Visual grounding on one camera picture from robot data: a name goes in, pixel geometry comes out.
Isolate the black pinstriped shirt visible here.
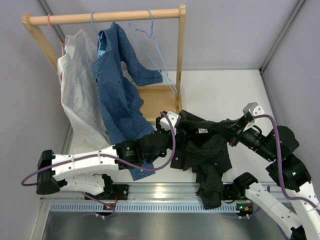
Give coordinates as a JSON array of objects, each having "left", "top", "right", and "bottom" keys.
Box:
[{"left": 170, "top": 110, "right": 232, "bottom": 210}]

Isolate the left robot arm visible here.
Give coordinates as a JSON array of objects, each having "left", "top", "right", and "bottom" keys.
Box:
[{"left": 36, "top": 111, "right": 181, "bottom": 200}]

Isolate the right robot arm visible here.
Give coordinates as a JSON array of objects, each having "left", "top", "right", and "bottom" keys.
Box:
[{"left": 221, "top": 112, "right": 320, "bottom": 240}]

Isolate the empty light blue hanger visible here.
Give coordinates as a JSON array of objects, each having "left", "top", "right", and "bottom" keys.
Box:
[{"left": 128, "top": 9, "right": 178, "bottom": 96}]

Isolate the blue checked shirt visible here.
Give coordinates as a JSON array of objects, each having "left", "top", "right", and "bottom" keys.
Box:
[{"left": 91, "top": 21, "right": 164, "bottom": 182}]

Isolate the white shirt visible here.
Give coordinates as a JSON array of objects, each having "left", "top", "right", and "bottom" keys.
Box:
[{"left": 57, "top": 29, "right": 111, "bottom": 149}]

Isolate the blue hanger holding shirt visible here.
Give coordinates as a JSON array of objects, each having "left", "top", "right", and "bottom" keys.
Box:
[{"left": 90, "top": 11, "right": 105, "bottom": 58}]

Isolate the wooden clothes rack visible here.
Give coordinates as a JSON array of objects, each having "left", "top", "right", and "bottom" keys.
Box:
[{"left": 20, "top": 4, "right": 186, "bottom": 124}]

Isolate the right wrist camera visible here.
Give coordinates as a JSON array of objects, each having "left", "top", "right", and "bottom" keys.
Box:
[{"left": 242, "top": 102, "right": 265, "bottom": 123}]

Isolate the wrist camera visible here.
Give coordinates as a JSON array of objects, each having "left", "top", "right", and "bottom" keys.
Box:
[
  {"left": 242, "top": 102, "right": 265, "bottom": 123},
  {"left": 159, "top": 111, "right": 181, "bottom": 131}
]

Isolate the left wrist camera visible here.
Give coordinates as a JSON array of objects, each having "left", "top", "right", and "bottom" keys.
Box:
[{"left": 159, "top": 111, "right": 181, "bottom": 131}]

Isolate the aluminium mounting rail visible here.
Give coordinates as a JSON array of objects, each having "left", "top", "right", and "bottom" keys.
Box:
[{"left": 40, "top": 182, "right": 289, "bottom": 203}]

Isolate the white slotted cable duct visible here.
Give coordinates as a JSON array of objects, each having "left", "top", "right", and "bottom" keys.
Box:
[{"left": 50, "top": 201, "right": 253, "bottom": 214}]

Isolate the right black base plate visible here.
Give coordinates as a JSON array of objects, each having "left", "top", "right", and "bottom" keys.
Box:
[{"left": 220, "top": 183, "right": 248, "bottom": 204}]

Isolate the pink wire hanger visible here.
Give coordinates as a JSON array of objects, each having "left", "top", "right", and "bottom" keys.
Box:
[{"left": 46, "top": 13, "right": 68, "bottom": 56}]

